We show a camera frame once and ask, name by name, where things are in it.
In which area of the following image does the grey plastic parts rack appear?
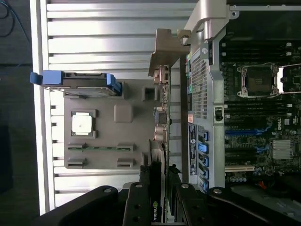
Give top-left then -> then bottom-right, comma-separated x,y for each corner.
63,79 -> 163,170

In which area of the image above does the white expansion slot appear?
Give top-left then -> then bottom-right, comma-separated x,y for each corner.
225,165 -> 255,173

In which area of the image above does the green RAM stick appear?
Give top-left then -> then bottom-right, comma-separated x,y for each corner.
68,145 -> 136,152

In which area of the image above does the green motherboard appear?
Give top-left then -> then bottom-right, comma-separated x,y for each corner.
220,40 -> 301,186

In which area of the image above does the blue expansion slot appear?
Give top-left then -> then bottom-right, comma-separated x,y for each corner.
225,129 -> 257,136

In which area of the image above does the silver CPU chip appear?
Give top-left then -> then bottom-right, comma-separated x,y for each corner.
71,112 -> 93,135

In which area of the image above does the silver chipset heatsink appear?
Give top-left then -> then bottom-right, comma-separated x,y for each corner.
272,140 -> 294,160

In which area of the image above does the open black PC case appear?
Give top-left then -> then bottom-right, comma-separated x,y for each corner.
180,0 -> 301,226

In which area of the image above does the RAM slot bank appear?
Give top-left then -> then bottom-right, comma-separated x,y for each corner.
221,41 -> 292,63
224,100 -> 293,120

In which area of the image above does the hard disk with blue caddy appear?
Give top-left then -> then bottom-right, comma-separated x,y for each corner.
30,70 -> 125,97

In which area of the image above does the CPU socket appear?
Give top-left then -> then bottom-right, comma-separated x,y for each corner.
236,63 -> 280,98

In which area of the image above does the metal socket cover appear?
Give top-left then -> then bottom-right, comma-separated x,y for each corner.
277,65 -> 301,94

